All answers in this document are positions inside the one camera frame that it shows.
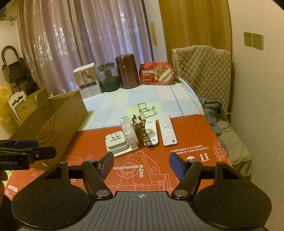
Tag pastel checkered tablecloth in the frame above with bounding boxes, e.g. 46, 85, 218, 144
78, 77, 204, 131

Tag wall switch plate pair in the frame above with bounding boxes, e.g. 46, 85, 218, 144
244, 32, 264, 50

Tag red printed cardboard mat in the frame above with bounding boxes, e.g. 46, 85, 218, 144
4, 114, 234, 200

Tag dark green glass jar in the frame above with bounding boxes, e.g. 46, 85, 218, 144
98, 62, 120, 92

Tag white product box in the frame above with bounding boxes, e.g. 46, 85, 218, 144
73, 63, 102, 99

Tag purple curtain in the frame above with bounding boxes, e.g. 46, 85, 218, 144
18, 1, 153, 95

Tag yellow plastic bag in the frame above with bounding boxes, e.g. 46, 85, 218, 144
0, 82, 13, 124

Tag metal wire stand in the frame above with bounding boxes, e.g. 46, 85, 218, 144
137, 103, 158, 118

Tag black folding hand cart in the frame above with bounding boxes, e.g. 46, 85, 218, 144
1, 46, 39, 95

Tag stacked cardboard boxes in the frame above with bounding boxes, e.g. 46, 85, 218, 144
15, 88, 49, 123

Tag person's left hand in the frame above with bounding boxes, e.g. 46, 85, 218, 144
0, 170, 8, 201

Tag brown cardboard box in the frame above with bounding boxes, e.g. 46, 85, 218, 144
11, 90, 88, 170

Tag red oval food tin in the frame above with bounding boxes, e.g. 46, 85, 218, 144
139, 62, 175, 85

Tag grey blue cloth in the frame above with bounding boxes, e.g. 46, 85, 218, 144
198, 97, 228, 152

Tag clear plastic packet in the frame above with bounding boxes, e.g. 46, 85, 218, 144
119, 116, 139, 149

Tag white carved wooden board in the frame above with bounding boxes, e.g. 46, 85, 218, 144
8, 90, 26, 126

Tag wooden wall strip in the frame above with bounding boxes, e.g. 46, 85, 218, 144
150, 22, 157, 46

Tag white power adapter plug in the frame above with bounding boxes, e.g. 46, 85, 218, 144
105, 131, 138, 157

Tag white remote control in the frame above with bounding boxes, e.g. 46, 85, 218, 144
158, 113, 178, 146

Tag brown cylindrical canister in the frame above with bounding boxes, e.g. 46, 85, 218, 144
116, 53, 140, 89

